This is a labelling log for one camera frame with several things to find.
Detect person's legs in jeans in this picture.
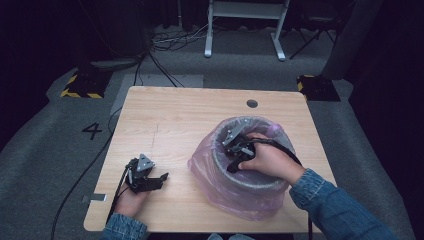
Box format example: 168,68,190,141
207,233,257,240

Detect grey flat stand base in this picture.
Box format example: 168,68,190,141
89,57,144,71

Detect pink plastic bag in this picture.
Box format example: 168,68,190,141
187,115,296,222

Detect long black floor cable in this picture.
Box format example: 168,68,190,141
49,108,123,240

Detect metal table edge bracket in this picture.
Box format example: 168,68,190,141
81,193,108,204

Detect green plastic bin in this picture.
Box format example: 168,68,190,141
210,116,296,201

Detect person's left hand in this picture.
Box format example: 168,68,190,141
113,187,151,219

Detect black tripod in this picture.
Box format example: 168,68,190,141
288,19,338,61

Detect white metal stand frame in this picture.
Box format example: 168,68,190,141
203,0,291,62

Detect person's right hand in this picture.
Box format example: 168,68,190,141
237,132,307,186

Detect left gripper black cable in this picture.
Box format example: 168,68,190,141
106,165,132,224

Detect black yellow striped base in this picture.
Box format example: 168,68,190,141
296,73,342,103
59,68,113,100

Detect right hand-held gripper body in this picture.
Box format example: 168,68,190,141
221,118,258,174

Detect bundle of floor cables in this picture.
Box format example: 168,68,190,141
151,23,209,53

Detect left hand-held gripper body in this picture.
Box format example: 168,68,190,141
125,153,164,195

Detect grey pillar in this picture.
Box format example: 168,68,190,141
320,0,384,81

